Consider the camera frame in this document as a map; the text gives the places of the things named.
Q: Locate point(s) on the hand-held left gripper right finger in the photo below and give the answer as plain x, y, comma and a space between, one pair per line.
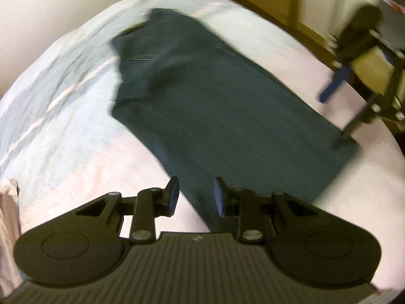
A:
219, 196

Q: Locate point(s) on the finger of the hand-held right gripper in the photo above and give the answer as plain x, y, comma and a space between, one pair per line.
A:
335, 82
357, 120

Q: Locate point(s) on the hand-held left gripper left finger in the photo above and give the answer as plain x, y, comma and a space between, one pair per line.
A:
173, 196

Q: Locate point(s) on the dark blue denim pants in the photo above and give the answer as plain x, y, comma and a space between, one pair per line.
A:
205, 101

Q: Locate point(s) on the tan box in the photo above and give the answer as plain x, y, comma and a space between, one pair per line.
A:
373, 69

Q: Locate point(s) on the pink crumpled cloth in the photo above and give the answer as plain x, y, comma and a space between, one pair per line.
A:
6, 228

